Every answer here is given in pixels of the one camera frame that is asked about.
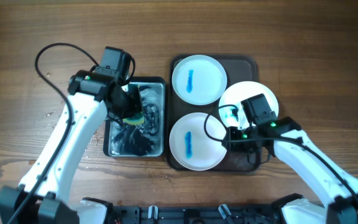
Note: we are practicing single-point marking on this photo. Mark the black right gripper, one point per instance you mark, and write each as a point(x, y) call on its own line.
point(234, 137)

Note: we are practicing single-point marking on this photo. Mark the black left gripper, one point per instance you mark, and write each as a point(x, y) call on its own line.
point(137, 105)

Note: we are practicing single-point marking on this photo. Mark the green yellow sponge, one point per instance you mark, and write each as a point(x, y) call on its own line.
point(137, 119)

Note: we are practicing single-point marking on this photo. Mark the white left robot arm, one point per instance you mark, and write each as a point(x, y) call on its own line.
point(42, 194)

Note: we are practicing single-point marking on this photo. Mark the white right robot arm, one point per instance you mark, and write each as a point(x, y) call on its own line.
point(336, 189)

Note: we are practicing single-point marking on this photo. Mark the black soapy water tub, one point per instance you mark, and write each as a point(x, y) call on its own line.
point(146, 139)

